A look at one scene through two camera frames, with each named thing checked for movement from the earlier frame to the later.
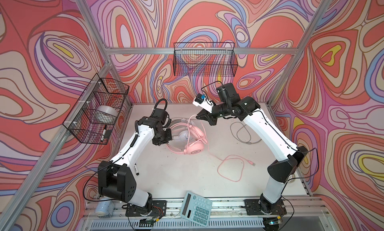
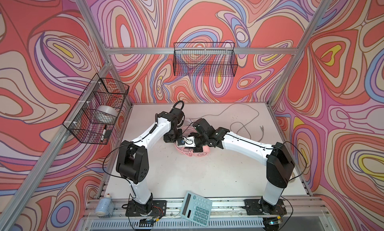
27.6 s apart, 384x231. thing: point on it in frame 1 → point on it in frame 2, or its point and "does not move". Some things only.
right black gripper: x=205 y=115 → x=197 y=149
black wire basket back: x=205 y=59 does not move
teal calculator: x=197 y=208 does not move
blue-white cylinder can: x=104 y=208 does not move
